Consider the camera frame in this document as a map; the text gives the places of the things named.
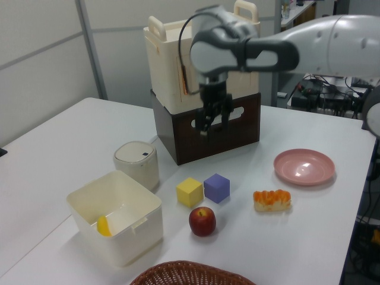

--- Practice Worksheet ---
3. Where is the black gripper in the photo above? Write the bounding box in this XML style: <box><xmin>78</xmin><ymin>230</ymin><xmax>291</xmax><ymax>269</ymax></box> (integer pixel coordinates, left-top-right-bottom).
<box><xmin>195</xmin><ymin>74</ymin><xmax>234</xmax><ymax>139</ymax></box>

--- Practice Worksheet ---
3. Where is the purple cube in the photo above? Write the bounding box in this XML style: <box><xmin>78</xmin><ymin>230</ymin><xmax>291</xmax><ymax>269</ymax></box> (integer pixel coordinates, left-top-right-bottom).
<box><xmin>203</xmin><ymin>173</ymin><xmax>231</xmax><ymax>204</ymax></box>

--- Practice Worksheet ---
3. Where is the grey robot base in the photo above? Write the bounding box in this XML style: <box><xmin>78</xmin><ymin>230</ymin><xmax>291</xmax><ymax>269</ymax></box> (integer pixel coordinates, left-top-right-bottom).
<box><xmin>361</xmin><ymin>93</ymin><xmax>380</xmax><ymax>135</ymax></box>

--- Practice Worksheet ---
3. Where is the yellow cube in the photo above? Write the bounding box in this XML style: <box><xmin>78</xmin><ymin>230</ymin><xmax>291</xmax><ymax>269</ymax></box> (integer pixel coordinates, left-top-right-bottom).
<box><xmin>176</xmin><ymin>177</ymin><xmax>204</xmax><ymax>208</ymax></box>

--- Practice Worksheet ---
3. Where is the pink plate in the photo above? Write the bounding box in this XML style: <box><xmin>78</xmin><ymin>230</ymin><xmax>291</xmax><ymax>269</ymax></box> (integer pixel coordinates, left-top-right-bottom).
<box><xmin>273</xmin><ymin>148</ymin><xmax>336</xmax><ymax>186</ymax></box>

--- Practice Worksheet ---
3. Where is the dark brown wooden crate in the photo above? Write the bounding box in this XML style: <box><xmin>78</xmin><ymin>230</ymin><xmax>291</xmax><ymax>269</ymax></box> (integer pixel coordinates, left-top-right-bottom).
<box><xmin>150</xmin><ymin>88</ymin><xmax>262</xmax><ymax>166</ymax></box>

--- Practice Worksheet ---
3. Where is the clear pocket with brown strip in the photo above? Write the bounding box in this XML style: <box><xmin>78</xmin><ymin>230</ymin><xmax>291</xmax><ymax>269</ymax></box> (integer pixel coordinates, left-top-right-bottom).
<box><xmin>176</xmin><ymin>55</ymin><xmax>191</xmax><ymax>96</ymax></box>

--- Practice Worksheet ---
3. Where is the cream plastic lid stack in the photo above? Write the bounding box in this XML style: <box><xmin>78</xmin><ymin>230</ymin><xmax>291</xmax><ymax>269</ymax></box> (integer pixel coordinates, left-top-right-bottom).
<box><xmin>143</xmin><ymin>0</ymin><xmax>262</xmax><ymax>114</ymax></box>

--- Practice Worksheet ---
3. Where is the white lidded container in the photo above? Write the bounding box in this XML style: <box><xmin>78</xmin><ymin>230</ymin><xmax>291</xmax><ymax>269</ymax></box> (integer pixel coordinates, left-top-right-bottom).
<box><xmin>113</xmin><ymin>141</ymin><xmax>160</xmax><ymax>192</ymax></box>

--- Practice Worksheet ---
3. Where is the orange glazed bread loaf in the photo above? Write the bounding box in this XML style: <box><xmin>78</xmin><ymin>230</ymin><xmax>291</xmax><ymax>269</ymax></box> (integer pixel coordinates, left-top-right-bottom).
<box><xmin>252</xmin><ymin>188</ymin><xmax>292</xmax><ymax>212</ymax></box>

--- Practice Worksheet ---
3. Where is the red apple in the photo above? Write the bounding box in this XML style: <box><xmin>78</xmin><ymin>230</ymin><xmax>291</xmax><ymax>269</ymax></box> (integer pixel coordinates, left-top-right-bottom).
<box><xmin>189</xmin><ymin>207</ymin><xmax>217</xmax><ymax>238</ymax></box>

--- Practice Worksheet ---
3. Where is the background desk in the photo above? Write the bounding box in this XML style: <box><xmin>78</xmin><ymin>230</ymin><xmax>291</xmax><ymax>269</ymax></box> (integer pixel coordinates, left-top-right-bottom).
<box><xmin>280</xmin><ymin>0</ymin><xmax>316</xmax><ymax>28</ymax></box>

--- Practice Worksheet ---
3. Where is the white open plastic box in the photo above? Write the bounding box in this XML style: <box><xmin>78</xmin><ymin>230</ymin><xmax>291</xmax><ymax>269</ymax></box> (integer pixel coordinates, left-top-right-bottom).
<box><xmin>66</xmin><ymin>170</ymin><xmax>164</xmax><ymax>267</ymax></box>

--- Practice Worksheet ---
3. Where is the yellow banana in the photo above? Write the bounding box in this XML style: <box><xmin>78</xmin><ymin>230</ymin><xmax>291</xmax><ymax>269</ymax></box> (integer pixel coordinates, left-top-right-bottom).
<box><xmin>96</xmin><ymin>215</ymin><xmax>113</xmax><ymax>238</ymax></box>

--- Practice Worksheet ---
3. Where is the brown wicker basket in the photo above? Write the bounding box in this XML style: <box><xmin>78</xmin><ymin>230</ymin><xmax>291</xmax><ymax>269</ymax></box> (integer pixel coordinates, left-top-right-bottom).
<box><xmin>129</xmin><ymin>260</ymin><xmax>258</xmax><ymax>285</ymax></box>

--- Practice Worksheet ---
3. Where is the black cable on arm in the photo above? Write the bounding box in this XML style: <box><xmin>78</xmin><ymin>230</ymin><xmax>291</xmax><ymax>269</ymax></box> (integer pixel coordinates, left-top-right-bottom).
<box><xmin>177</xmin><ymin>13</ymin><xmax>206</xmax><ymax>96</ymax></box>

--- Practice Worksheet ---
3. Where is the black electronics with cables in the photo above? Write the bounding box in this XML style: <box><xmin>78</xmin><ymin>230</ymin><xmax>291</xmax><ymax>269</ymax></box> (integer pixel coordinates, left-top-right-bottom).
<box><xmin>287</xmin><ymin>74</ymin><xmax>380</xmax><ymax>119</ymax></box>

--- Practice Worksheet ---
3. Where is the grey metal partition post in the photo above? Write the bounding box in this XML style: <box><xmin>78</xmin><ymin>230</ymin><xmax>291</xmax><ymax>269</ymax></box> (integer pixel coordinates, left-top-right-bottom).
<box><xmin>77</xmin><ymin>0</ymin><xmax>108</xmax><ymax>100</ymax></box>

